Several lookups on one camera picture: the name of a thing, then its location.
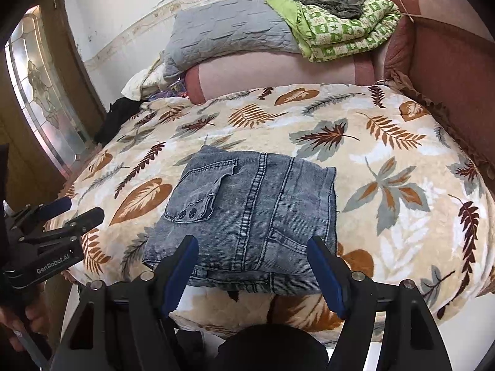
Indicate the wooden door with glass panel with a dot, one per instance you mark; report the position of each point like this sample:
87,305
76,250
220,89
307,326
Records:
23,162

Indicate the person's left hand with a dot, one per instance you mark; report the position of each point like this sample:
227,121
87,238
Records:
38,317

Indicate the black round object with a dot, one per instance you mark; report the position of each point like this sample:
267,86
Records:
270,351

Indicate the purple printed cloth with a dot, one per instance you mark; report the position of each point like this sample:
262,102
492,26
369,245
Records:
174,89

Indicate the blue denim pants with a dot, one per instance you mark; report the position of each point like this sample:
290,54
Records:
251,216

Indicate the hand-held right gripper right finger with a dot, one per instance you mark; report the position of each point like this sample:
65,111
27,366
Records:
325,274

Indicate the cream cloth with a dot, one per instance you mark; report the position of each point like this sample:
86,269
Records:
139,83

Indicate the dark olive cloth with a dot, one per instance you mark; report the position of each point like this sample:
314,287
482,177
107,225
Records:
340,4

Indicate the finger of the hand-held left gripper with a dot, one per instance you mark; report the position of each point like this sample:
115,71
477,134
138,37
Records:
89,216
58,205

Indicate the leaf-printed beige blanket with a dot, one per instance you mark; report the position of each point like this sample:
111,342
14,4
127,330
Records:
386,154

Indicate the black cloth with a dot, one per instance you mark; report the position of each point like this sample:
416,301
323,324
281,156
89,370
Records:
120,116

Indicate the pink and brown bolster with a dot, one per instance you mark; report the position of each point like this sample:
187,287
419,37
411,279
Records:
270,73

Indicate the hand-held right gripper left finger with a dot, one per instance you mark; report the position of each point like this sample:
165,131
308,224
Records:
186,264

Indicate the green patterned folded blanket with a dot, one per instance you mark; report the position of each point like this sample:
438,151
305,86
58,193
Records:
340,38

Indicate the grey quilted pillow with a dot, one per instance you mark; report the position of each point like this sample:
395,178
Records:
224,34

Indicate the brown upholstered headboard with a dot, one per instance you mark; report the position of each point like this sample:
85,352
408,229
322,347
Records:
444,65

